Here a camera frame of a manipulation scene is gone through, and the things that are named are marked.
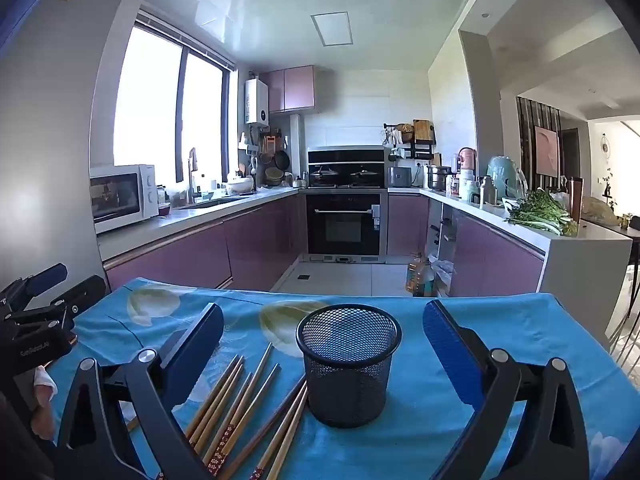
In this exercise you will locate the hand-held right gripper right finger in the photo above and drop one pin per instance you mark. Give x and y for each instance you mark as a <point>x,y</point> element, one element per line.
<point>450,355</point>

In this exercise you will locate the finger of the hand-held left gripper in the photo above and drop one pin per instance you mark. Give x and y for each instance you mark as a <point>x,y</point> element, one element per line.
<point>45,278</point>
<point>85,290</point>

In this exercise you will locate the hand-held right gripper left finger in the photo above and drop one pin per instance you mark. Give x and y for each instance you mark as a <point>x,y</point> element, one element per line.
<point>195,350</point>

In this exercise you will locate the bunch of wooden chopsticks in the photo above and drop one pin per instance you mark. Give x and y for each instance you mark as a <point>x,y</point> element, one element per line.
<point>229,430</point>

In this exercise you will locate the black mesh pen holder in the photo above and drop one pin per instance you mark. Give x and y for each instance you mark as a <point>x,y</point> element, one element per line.
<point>345,390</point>

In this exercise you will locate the person's left hand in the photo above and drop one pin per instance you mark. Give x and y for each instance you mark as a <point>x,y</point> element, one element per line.
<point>44,385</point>

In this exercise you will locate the oil bottles on floor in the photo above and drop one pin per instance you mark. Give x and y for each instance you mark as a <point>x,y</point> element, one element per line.
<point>426,282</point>

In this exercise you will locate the white plastic bag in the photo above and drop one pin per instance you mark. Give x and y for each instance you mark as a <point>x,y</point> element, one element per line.
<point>442,270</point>

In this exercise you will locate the yellow cooking oil bottle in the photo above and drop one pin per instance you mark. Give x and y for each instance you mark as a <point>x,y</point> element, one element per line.
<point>413,277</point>

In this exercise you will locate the pink base cabinet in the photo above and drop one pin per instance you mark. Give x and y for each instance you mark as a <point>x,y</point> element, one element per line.
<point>490,260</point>
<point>200,255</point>

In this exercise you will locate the white microwave oven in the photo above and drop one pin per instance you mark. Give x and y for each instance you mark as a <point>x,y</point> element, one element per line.
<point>125,195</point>

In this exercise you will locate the red bowl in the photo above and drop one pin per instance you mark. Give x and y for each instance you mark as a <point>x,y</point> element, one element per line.
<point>164,210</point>

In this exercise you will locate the blue floral tablecloth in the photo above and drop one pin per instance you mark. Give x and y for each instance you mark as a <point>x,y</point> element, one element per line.
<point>390,452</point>

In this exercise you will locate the white kitchen countertop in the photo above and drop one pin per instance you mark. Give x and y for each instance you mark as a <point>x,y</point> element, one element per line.
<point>590,232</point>
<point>200,212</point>

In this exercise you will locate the kitchen sink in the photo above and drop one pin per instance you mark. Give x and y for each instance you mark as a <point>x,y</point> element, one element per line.
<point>210,202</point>

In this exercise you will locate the steel kitchen faucet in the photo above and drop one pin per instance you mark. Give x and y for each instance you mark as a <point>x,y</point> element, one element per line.
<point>192,170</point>

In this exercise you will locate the black integrated stove oven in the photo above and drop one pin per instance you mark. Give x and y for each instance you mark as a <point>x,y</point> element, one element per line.
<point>345,225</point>

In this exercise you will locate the leafy green vegetables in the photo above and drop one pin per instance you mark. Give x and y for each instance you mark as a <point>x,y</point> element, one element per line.
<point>537,212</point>

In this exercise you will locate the steel thermos bottle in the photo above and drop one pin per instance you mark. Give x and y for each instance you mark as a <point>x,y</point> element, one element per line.
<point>487,191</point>

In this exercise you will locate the white casserole pot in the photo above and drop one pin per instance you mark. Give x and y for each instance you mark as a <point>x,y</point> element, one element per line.
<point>240,186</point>

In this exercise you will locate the stainless steel stockpot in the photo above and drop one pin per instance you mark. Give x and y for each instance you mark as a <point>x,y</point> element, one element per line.
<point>438,177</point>

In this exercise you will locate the silver countertop appliance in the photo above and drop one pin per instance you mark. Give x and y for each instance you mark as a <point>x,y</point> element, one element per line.
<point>400,177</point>

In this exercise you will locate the mint green air fryer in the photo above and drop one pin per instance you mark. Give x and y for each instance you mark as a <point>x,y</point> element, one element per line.
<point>504,175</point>

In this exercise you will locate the pink electric kettle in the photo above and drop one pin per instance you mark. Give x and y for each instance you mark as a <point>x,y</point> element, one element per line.
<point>467,159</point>

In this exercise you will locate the black lidded pot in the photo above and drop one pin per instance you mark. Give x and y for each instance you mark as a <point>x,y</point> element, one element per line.
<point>325,176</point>
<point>366,176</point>

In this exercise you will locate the small steel kettle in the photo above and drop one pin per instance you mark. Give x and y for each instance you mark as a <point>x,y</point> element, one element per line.
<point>300,181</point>

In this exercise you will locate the brown tumbler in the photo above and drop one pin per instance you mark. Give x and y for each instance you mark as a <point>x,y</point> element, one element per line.
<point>575,200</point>

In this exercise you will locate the kitchen window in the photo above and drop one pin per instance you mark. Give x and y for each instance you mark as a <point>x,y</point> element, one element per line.
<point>150,100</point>

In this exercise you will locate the hanging frying pan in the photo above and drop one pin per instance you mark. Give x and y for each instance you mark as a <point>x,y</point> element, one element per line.
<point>282,159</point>

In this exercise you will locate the wooden cutting board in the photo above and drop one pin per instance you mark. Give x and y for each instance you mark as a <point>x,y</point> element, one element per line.
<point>421,130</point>

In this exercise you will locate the dark slatted partition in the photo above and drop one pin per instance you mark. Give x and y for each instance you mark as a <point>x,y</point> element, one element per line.
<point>525,140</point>

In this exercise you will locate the white water heater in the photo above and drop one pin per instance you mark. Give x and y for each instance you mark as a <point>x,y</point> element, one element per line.
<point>256,102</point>

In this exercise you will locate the ceiling light panel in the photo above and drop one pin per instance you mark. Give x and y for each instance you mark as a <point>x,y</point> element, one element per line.
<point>331,29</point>

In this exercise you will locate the black wall rack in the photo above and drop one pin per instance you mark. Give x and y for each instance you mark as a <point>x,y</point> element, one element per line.
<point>417,149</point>

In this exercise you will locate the pink wall picture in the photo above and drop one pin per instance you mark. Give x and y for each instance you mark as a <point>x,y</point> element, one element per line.
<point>546,150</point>

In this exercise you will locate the pink wall cabinet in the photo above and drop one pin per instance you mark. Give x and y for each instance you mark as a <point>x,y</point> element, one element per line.
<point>292,87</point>

